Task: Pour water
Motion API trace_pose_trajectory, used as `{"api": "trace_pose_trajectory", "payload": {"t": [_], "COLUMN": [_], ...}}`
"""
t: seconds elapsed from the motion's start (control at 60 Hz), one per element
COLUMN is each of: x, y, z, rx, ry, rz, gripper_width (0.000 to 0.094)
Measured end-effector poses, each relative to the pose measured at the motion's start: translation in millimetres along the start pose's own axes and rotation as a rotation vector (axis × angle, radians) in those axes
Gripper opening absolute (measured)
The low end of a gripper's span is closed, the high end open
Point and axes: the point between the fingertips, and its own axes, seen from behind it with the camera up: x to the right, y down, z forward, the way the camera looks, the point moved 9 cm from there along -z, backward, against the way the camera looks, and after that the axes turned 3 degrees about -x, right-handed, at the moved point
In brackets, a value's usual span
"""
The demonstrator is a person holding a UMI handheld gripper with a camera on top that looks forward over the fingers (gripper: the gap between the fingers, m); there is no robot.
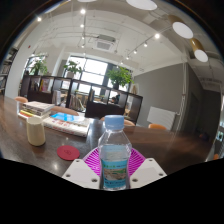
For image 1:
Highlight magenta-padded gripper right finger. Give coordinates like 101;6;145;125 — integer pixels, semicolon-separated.
127;148;168;190

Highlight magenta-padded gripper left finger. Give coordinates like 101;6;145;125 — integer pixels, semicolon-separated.
61;147;102;190

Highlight clear plastic water bottle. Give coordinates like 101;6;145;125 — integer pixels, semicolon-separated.
97;114;133;191

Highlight flat round red coaster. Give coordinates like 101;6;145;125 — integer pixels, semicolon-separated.
56;144;81;162

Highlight large flat picture book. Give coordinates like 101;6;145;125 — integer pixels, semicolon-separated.
42;112;92;138

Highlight cream ceramic cup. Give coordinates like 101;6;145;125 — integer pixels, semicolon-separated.
25;115;47;147

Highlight low black shelf unit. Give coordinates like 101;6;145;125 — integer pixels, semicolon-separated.
19;74;144;125

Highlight stack of books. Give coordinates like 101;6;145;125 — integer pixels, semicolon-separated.
17;100;56;120

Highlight large potted green plant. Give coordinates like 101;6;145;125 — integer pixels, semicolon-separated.
105;66;134;90

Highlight small potted green plant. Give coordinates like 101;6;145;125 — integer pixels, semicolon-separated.
63;60;84;80

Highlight bushy potted green plant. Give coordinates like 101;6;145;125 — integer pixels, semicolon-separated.
28;56;49;77

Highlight tall dark bookshelf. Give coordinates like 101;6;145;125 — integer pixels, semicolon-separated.
0;48;18;96

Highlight ceiling air conditioner unit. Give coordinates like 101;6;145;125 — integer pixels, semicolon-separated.
94;34;118;52

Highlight ceiling lights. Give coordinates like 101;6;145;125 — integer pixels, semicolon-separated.
36;0;209;64

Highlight white wall panel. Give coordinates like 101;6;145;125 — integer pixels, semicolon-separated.
146;105;177;131

